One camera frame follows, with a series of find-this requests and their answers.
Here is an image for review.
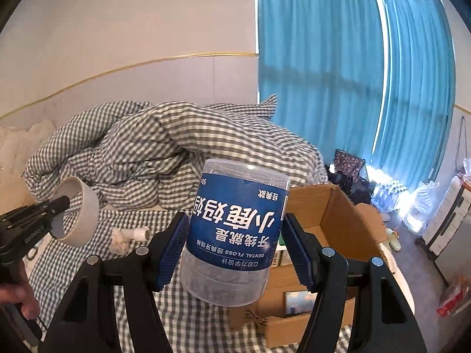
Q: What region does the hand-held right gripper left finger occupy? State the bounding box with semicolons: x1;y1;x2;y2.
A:
39;211;190;353

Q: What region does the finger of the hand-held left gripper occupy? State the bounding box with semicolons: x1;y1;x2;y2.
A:
0;196;71;229

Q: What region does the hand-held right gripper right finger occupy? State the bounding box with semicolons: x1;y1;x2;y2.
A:
281;213;427;353

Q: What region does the white tape roll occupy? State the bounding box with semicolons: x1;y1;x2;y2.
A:
48;176;100;246

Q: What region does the brown cardboard box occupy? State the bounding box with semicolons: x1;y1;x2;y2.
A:
228;183;392;350

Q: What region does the clear dental floss jar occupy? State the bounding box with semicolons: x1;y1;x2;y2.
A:
179;159;291;307

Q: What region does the person's left hand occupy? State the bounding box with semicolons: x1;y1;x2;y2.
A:
0;265;39;320

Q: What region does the white thread spool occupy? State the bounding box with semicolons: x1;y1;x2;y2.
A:
121;227;151;241

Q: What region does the grey checked bed sheet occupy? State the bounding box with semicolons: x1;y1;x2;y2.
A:
27;191;369;353

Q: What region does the small picture box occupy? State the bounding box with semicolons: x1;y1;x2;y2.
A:
283;290;313;317

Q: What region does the crumpled white tissue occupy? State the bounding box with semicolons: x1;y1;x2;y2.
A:
111;228;127;254

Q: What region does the white padded headboard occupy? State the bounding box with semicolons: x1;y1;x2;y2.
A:
0;119;56;210

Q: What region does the dark cloth pile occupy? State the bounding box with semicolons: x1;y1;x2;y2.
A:
329;169;376;204

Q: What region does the grey checked duvet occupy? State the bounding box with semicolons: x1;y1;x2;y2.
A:
24;94;328;210

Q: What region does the pack of water bottles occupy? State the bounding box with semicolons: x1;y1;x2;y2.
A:
370;178;409;210

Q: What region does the clear plastic bag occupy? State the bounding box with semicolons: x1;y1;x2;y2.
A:
403;182;440;234

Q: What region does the white ribbed heater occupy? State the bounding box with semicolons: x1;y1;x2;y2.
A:
421;174;471;262

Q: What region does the red white packet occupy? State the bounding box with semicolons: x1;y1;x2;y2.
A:
436;276;471;317

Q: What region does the wide blue curtain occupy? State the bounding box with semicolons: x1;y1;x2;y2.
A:
258;0;383;188

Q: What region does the narrow blue curtain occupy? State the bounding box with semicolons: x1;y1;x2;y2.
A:
372;0;457;192

